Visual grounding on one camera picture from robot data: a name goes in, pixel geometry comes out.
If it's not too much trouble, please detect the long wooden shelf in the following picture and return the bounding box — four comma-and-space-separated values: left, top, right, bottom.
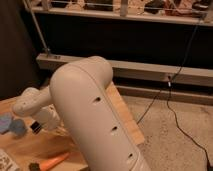
23, 0, 213, 27

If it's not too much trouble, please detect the blue cloth piece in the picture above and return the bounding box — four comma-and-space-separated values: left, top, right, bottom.
0, 113, 27, 136

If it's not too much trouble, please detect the metal diagonal rod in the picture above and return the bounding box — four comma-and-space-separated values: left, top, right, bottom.
25, 0, 50, 57

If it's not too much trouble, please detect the orange toy carrot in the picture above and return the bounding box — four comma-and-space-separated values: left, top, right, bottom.
28, 152, 72, 171

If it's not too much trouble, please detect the patterned card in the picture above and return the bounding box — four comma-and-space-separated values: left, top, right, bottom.
0, 149, 21, 171

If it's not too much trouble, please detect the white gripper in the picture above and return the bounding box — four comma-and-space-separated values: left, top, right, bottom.
33, 106, 61, 131

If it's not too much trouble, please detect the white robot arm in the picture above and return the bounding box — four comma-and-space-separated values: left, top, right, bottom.
12, 56, 151, 171

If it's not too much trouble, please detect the black power cable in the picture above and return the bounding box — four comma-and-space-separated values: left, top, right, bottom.
135, 16, 213, 168

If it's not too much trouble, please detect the black rectangular bar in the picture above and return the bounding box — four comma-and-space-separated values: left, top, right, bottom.
30, 121, 42, 134

